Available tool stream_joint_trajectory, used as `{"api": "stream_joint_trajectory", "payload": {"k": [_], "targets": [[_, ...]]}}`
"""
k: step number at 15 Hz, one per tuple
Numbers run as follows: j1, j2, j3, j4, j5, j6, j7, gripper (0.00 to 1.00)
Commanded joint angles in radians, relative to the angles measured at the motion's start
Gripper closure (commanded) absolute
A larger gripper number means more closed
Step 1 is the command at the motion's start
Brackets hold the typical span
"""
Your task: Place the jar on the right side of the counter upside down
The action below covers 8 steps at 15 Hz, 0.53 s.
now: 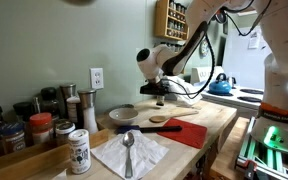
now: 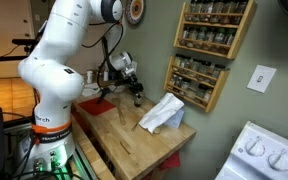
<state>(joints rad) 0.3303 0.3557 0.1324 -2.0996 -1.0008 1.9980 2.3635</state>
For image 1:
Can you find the white printed spice shaker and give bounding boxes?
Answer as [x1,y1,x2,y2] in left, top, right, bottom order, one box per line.
[67,128,92,175]

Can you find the white refrigerator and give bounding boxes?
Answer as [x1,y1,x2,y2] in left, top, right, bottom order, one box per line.
[222,24,272,91]

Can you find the white capped spice bottle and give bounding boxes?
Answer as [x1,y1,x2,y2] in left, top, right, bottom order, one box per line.
[66,95,82,124]

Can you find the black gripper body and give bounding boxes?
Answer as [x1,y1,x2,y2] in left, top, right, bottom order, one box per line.
[139,79,171,98]

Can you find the red silicone mat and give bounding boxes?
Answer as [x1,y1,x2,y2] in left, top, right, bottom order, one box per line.
[156,118,208,150]

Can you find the blue kettle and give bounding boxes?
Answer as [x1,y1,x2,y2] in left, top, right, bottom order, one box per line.
[208,72,233,95]

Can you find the wooden spoon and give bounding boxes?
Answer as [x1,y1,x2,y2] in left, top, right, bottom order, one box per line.
[149,109,200,124]

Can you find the glass jar with black lid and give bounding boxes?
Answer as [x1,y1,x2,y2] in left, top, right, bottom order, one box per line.
[155,95,166,107]

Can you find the dark jar with black lid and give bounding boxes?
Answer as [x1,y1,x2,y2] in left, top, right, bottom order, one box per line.
[39,86,61,121]

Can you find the dark jar with white lid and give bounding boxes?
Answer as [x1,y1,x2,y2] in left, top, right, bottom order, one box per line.
[54,121,76,147]

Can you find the white stove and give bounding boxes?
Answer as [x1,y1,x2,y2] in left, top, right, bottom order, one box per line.
[190,65,267,118]

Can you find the white ceramic bowl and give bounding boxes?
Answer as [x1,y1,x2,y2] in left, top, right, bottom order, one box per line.
[108,107,140,127]

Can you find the round decorative wall plate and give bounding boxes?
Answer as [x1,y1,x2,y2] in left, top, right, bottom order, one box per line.
[198,38,210,58]

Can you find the red lid spice jar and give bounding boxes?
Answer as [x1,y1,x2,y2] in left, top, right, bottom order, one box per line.
[28,112,54,146]

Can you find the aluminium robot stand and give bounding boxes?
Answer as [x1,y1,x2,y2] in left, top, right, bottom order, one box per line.
[234,116,288,180]

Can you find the black lid spice jar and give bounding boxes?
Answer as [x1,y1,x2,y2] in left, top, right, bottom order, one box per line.
[12,101,35,148]

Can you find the tall wooden spice rack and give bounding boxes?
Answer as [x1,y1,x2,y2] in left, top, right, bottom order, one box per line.
[153,0,192,42]

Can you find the tall steel grinder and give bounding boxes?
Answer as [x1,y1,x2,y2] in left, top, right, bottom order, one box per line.
[59,83,77,119]

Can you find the blue lid spice jar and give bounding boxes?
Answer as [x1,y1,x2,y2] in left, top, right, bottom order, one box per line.
[0,121,27,155]

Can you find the white paper napkin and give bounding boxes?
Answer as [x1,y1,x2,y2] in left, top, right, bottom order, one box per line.
[52,169,68,180]
[90,129,170,180]

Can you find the metal spoon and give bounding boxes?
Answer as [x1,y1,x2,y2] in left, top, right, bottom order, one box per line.
[122,131,136,179]

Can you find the wooden tray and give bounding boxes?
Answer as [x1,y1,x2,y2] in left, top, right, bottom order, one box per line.
[0,128,110,180]

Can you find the white cloth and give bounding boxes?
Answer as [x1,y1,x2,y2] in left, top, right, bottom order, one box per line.
[165,75,203,107]

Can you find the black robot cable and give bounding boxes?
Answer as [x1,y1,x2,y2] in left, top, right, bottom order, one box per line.
[168,33,217,100]

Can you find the white wall outlet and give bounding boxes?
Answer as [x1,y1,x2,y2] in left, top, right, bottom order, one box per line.
[89,67,105,90]

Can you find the paper note on refrigerator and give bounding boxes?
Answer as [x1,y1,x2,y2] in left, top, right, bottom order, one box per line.
[247,28,263,50]

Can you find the steel and white pepper mill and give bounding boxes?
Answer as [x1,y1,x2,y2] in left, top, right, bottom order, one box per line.
[77,88,99,135]

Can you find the black spatula with blue head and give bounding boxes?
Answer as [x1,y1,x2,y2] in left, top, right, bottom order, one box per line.
[116,124,183,135]

